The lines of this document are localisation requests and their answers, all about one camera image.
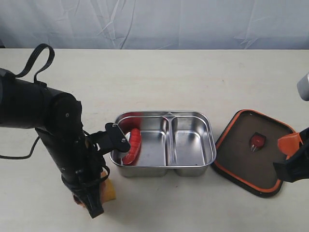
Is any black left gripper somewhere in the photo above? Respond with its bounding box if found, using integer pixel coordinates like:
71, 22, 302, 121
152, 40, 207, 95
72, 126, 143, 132
65, 131, 110, 218

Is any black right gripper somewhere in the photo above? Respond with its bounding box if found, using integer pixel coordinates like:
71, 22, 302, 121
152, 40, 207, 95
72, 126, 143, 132
273, 128, 309, 183

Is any transparent dark lunch box lid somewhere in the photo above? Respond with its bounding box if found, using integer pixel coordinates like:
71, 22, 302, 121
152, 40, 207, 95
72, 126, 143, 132
211, 109, 295, 198

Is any red toy sausage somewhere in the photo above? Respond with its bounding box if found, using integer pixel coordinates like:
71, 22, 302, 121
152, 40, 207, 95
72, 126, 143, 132
122, 128, 141, 165

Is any yellow toy cheese wedge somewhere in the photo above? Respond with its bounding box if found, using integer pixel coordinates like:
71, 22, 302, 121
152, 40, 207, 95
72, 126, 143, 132
100, 178, 116, 204

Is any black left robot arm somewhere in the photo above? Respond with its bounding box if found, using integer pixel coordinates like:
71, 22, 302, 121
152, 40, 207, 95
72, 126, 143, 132
0, 69, 114, 218

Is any steel two-compartment lunch box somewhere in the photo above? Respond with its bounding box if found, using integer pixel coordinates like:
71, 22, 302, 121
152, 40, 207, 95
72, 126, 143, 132
110, 111, 216, 177

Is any light blue backdrop cloth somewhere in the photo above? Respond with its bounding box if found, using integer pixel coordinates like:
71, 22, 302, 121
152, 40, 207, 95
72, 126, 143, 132
0, 0, 309, 49

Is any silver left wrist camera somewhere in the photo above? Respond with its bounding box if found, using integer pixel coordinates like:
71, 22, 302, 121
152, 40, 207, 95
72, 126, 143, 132
116, 130, 132, 160

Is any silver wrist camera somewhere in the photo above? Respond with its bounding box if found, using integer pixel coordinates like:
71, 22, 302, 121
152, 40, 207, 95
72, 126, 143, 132
116, 130, 132, 160
296, 73, 309, 102

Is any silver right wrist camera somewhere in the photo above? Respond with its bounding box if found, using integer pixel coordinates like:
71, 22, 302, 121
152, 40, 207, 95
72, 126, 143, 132
296, 73, 309, 102

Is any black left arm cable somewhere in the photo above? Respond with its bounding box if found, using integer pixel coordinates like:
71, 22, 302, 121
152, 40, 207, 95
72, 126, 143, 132
0, 43, 55, 160

